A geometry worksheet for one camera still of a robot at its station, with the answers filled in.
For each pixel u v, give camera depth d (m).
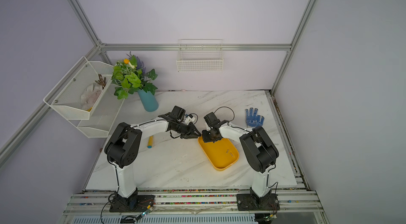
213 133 0.72
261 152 0.49
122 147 0.51
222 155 0.89
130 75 0.78
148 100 1.04
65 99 0.70
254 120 1.04
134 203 0.67
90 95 0.78
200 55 0.96
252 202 0.65
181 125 0.82
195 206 0.73
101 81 0.82
